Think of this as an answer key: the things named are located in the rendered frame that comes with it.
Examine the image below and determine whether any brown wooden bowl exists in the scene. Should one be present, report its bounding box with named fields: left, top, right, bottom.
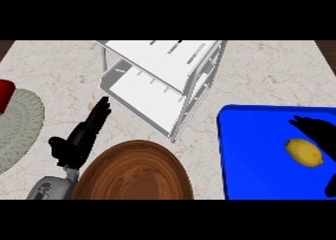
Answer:
left=72, top=139, right=196, bottom=201

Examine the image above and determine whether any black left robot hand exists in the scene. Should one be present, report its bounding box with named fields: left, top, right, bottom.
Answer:
left=48, top=96, right=113, bottom=171

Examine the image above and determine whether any yellow lemon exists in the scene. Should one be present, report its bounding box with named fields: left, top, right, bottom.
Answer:
left=285, top=138, right=324, bottom=168

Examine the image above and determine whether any white tiered wire basket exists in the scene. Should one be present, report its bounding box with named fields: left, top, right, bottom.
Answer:
left=95, top=39, right=230, bottom=144

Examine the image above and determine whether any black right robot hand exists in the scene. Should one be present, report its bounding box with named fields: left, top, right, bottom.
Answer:
left=288, top=114, right=336, bottom=200

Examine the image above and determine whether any round woven grey placemat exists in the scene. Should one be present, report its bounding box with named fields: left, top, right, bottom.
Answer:
left=0, top=87, right=47, bottom=181

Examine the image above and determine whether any blue tray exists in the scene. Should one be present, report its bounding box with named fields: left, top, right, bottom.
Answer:
left=215, top=103, right=336, bottom=201

